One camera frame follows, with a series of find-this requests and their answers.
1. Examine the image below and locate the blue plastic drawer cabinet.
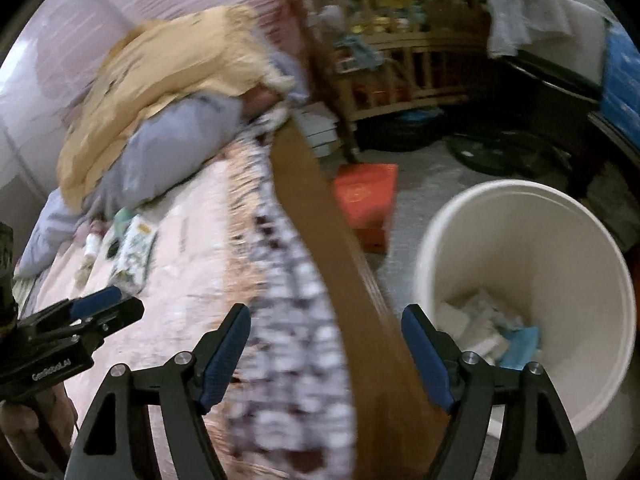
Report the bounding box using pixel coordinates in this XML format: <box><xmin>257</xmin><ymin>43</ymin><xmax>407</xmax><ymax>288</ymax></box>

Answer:
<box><xmin>601</xmin><ymin>23</ymin><xmax>639</xmax><ymax>146</ymax></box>

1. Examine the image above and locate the blue snack bag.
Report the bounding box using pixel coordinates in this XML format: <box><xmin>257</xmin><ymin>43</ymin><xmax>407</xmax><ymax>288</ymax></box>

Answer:
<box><xmin>499</xmin><ymin>326</ymin><xmax>540</xmax><ymax>370</ymax></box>

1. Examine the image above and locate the white pink bottle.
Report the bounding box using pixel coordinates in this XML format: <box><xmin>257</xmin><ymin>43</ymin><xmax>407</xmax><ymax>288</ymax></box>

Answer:
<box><xmin>81</xmin><ymin>232</ymin><xmax>103</xmax><ymax>270</ymax></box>

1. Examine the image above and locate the green white milk carton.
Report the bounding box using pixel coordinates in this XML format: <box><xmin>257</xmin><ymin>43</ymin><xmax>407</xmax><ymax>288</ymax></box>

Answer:
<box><xmin>110</xmin><ymin>214</ymin><xmax>157</xmax><ymax>296</ymax></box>

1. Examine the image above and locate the wooden baby crib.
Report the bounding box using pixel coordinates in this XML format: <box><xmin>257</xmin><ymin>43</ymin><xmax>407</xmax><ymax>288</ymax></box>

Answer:
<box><xmin>288</xmin><ymin>0</ymin><xmax>490</xmax><ymax>156</ymax></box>

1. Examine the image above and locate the red gift box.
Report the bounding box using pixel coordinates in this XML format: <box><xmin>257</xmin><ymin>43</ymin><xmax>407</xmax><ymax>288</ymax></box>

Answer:
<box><xmin>332</xmin><ymin>164</ymin><xmax>398</xmax><ymax>255</ymax></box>

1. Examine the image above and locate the wooden bed frame rail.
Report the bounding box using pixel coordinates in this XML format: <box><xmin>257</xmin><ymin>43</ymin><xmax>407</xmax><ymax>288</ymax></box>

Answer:
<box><xmin>270</xmin><ymin>122</ymin><xmax>449</xmax><ymax>479</ymax></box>

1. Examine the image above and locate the grey blue blanket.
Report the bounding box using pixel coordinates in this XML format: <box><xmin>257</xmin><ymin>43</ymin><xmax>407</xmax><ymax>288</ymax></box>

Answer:
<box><xmin>15</xmin><ymin>52</ymin><xmax>308</xmax><ymax>278</ymax></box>

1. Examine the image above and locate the yellow frilled pillow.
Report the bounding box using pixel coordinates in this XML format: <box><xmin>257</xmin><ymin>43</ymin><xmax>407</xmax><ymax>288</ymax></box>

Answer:
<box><xmin>56</xmin><ymin>4</ymin><xmax>295</xmax><ymax>211</ymax></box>

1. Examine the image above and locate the pink quilted bedspread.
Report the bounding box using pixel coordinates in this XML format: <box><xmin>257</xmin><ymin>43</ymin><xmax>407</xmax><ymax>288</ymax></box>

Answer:
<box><xmin>66</xmin><ymin>131</ymin><xmax>356</xmax><ymax>479</ymax></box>

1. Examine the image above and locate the person left hand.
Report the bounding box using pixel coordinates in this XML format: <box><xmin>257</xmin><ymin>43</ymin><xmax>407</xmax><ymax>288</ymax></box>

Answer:
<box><xmin>1</xmin><ymin>384</ymin><xmax>78</xmax><ymax>479</ymax></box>

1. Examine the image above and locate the cream trash bucket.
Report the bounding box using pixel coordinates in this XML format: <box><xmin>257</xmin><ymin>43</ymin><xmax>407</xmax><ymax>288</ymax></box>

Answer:
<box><xmin>412</xmin><ymin>179</ymin><xmax>636</xmax><ymax>432</ymax></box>

